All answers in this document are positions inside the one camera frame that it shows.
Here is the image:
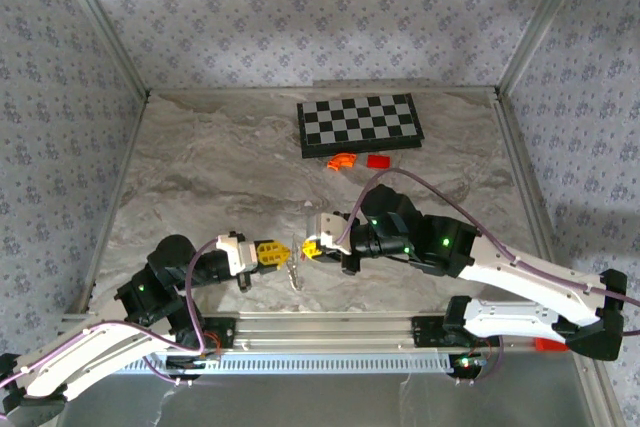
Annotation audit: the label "silver keys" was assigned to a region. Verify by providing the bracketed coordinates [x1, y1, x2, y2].
[285, 234, 307, 292]

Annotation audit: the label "orange curved plastic piece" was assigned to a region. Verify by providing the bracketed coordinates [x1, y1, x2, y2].
[326, 152, 359, 171]

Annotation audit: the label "black and grey chessboard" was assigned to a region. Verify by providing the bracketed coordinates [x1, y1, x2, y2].
[296, 92, 426, 160]

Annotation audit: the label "small black circuit board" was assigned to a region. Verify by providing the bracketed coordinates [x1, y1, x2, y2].
[452, 354, 487, 379]
[166, 354, 221, 373]

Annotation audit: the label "grey metal sheet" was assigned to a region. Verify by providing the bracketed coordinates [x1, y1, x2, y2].
[54, 371, 601, 427]

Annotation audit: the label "long red plastic block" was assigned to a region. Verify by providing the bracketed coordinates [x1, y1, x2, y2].
[533, 337, 570, 352]

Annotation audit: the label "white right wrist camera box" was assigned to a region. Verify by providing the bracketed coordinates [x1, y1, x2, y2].
[305, 211, 354, 256]

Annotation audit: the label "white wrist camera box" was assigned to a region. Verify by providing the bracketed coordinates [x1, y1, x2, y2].
[305, 211, 354, 256]
[215, 231, 259, 278]

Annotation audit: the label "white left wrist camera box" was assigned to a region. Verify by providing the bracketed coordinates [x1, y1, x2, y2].
[215, 231, 259, 278]

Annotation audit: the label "aluminium frame rail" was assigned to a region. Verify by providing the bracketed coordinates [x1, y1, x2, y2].
[492, 88, 566, 278]
[73, 94, 150, 316]

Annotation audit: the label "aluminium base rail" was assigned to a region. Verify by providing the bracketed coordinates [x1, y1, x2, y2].
[58, 313, 539, 354]

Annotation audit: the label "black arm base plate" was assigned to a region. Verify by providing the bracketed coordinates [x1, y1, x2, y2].
[410, 315, 451, 349]
[197, 319, 236, 349]

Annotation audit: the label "white slotted cable duct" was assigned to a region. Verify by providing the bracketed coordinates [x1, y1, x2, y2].
[114, 350, 454, 377]

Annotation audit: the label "aluminium frame post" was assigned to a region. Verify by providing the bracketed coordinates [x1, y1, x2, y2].
[496, 0, 604, 94]
[574, 354, 627, 427]

